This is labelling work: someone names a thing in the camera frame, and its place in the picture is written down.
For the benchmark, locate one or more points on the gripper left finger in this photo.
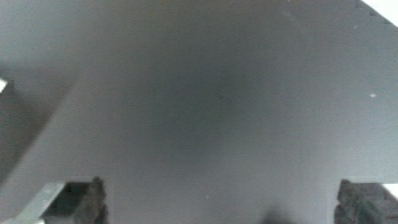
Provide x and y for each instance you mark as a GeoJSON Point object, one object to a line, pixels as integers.
{"type": "Point", "coordinates": [67, 203]}

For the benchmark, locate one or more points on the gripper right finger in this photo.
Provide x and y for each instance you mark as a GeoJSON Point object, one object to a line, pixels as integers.
{"type": "Point", "coordinates": [366, 204]}

